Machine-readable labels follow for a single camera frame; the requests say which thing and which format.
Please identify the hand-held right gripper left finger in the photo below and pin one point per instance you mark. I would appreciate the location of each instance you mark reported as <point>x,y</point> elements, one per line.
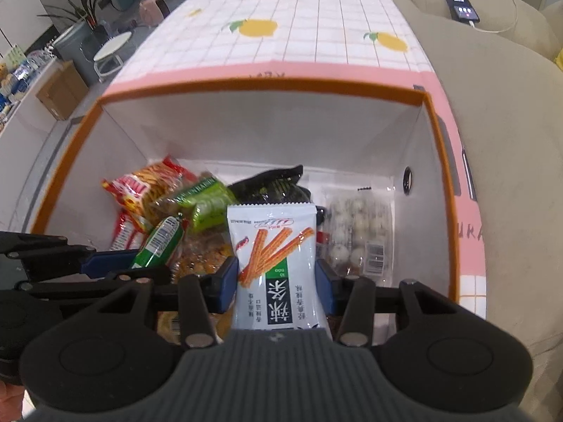
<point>228,283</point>

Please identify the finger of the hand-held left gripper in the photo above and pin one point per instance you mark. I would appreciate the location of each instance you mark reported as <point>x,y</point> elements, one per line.
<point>110,261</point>
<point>79,285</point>

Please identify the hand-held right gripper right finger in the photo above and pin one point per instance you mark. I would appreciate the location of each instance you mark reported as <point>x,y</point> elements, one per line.
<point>326,288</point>

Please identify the red shrimp stick packet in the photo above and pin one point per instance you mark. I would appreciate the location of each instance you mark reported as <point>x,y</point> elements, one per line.
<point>140,187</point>
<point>125,233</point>

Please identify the red-brown snack packet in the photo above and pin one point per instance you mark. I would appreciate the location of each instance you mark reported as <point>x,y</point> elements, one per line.
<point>198,257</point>

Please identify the green sausage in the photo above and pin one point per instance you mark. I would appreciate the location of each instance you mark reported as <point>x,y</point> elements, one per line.
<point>160,241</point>

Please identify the white spicy stick packet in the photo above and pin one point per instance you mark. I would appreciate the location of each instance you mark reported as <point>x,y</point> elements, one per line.
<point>272,246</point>

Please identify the clear packet of white balls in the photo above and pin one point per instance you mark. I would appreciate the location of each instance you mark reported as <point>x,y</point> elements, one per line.
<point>360,228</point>

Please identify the green raisin packet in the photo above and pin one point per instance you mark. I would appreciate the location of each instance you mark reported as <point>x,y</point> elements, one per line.
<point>206,202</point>

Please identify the dark green snack packet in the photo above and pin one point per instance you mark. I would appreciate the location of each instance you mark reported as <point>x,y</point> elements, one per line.
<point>272,184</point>

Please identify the orange cardboard box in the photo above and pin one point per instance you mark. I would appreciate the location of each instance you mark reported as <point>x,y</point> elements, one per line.
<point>281,127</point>

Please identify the person's left hand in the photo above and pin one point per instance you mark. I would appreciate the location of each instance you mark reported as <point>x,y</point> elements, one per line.
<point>9,404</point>

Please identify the brown cardboard carton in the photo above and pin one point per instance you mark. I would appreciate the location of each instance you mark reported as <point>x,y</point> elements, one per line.
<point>61,90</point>

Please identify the row of packaged goods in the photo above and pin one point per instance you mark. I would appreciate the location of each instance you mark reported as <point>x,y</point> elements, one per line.
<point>20,72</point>

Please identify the white round stool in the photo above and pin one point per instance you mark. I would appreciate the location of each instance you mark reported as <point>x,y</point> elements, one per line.
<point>112,50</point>

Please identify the grey trash bin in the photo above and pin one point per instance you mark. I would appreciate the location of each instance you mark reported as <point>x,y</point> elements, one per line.
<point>72,50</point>

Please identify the beige sofa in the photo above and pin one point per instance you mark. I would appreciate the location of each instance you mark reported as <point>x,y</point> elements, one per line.
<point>506,140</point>

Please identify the checked lemon print tablecloth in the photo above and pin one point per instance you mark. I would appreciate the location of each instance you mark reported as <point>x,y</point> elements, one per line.
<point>308,35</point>

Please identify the pink heater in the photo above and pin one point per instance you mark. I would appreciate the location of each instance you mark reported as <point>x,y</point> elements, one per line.
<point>154,11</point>

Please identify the spiky potted plant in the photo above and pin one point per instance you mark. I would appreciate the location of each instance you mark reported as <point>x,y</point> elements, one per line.
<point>83,4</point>

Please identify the black smartphone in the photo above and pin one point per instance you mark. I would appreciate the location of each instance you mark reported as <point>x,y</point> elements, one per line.
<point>457,0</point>

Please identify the yellow cushion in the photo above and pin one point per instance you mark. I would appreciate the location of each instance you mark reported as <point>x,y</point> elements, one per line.
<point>558,58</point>

